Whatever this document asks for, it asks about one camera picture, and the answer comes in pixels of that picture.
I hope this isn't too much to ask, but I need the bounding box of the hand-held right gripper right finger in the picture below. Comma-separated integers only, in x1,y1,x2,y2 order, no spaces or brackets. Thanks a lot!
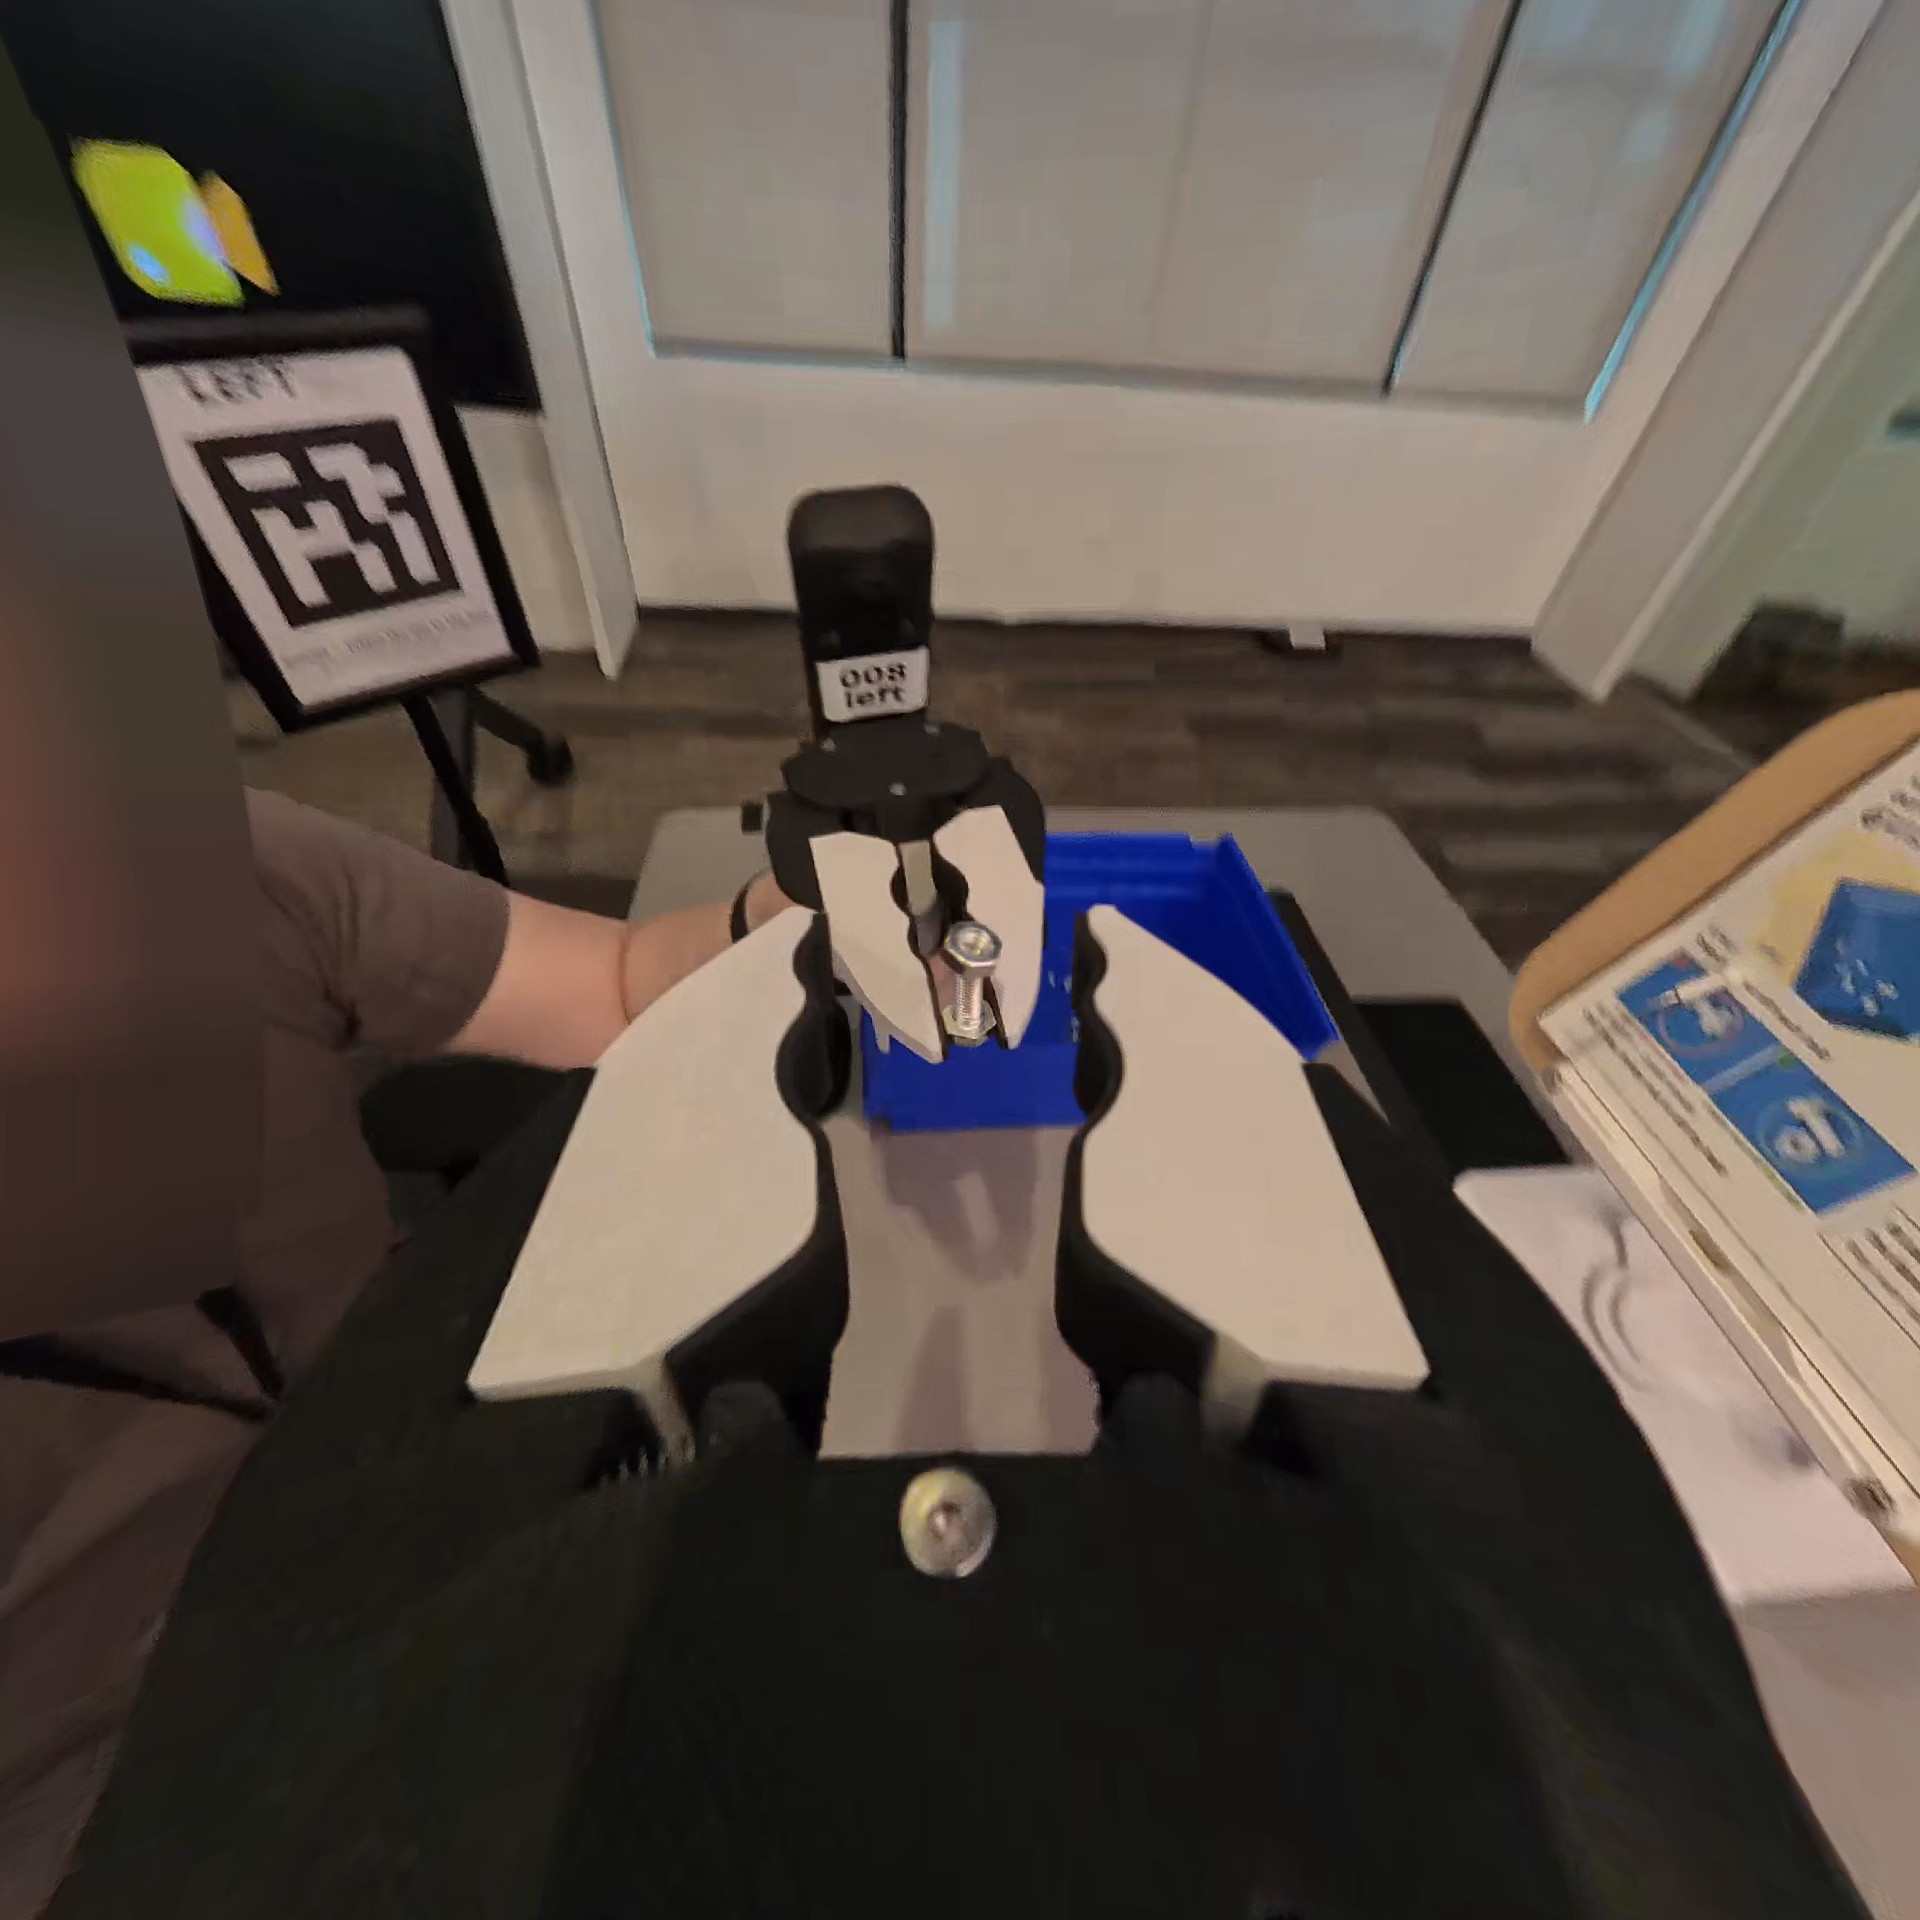
1059,903,1435,1437

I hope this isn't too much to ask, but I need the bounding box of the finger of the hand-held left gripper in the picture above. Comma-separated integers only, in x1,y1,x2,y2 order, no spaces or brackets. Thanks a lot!
933,804,1039,1050
811,829,948,1068

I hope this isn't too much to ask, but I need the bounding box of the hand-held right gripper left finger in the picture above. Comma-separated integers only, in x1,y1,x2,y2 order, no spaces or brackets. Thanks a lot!
468,903,845,1465

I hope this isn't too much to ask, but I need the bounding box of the long silver hex bolt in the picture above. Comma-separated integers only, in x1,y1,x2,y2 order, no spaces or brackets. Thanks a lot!
939,919,1010,1050

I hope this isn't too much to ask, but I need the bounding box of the blue plastic parts bin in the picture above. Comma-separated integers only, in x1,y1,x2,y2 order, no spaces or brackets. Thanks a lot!
859,829,1342,1140

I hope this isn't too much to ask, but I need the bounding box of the person's left forearm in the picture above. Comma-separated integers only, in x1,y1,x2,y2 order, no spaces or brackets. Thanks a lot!
248,788,737,1068

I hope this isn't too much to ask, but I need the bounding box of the person's left hand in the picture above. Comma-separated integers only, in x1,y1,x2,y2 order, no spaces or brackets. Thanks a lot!
727,864,816,960

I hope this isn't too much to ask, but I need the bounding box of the black desk mat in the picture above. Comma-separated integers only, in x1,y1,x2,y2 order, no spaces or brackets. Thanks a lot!
1316,997,1577,1173

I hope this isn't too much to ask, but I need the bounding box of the white paper with outlines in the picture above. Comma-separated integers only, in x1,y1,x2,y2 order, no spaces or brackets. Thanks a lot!
1457,1166,1920,1619

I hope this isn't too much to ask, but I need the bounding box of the black sign stand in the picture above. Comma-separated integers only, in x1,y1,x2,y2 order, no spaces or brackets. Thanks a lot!
399,691,577,887

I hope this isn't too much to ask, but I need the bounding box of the wooden instruction board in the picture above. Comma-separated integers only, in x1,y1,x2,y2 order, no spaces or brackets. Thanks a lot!
1507,691,1920,1581

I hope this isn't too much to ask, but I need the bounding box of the printed instruction sheet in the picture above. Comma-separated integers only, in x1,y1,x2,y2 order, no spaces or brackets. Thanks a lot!
1547,780,1920,1445

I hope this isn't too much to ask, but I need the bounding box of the framed black-white marker sign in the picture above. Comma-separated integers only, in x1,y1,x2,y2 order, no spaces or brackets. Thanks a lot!
125,312,543,732

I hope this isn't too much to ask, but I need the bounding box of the large window with blinds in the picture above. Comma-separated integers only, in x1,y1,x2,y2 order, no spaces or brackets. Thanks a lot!
590,0,1800,417

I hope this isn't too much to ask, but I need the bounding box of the person's torso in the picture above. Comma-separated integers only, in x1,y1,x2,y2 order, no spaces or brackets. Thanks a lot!
0,1315,500,1920

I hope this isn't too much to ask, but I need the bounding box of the large black wall screen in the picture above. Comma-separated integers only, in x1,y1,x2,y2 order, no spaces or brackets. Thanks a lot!
0,0,543,417

